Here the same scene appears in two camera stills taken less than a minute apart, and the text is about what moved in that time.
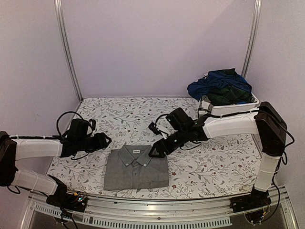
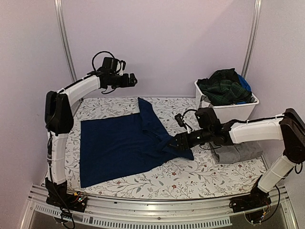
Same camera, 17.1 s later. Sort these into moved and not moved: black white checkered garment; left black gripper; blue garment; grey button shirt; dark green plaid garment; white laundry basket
Moved: blue garment; left black gripper; grey button shirt
Not moved: white laundry basket; black white checkered garment; dark green plaid garment
